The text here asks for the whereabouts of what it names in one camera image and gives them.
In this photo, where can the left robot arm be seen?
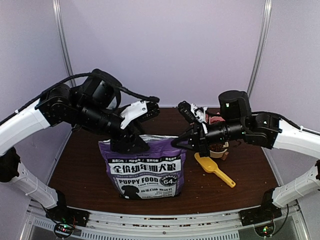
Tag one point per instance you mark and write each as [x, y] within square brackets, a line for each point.
[100, 105]

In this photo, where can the cream cat-ear pet bowl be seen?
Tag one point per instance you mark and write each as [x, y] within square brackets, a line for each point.
[219, 155]

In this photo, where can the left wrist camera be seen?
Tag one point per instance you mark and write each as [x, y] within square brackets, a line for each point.
[141, 110]

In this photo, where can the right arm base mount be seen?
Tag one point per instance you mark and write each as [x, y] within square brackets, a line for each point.
[262, 216]

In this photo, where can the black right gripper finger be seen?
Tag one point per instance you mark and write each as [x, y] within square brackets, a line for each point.
[188, 134]
[186, 145]

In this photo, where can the aluminium corner post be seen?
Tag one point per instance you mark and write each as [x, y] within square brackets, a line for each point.
[62, 37]
[264, 30]

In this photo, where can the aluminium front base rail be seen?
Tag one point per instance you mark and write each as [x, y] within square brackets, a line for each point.
[223, 225]

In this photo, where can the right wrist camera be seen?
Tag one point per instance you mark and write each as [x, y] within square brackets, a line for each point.
[192, 113]

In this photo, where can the wooden stand under cream bowl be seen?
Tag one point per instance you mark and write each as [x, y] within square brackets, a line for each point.
[224, 156]

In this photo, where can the yellow plastic food scoop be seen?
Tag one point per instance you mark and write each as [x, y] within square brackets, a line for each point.
[211, 167]

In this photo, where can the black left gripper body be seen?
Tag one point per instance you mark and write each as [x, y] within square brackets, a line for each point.
[119, 144]

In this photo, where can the purple pet food bag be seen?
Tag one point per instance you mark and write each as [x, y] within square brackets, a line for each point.
[153, 174]

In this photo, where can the aluminium corner post left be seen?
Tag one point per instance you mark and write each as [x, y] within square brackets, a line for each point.
[62, 37]

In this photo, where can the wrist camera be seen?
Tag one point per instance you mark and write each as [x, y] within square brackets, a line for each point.
[192, 113]
[141, 110]

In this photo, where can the pink cat-ear pet bowl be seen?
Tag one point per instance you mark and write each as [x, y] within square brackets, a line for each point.
[215, 119]

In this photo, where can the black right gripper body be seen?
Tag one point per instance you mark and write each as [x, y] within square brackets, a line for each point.
[204, 150]

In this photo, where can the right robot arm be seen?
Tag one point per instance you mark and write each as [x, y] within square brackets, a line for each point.
[264, 129]

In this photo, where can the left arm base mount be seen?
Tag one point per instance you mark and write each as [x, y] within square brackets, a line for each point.
[65, 218]

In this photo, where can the aluminium corner post right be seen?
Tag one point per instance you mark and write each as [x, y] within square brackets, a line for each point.
[264, 30]

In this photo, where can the brown kibble in cream bowl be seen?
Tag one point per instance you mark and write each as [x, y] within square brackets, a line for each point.
[217, 147]

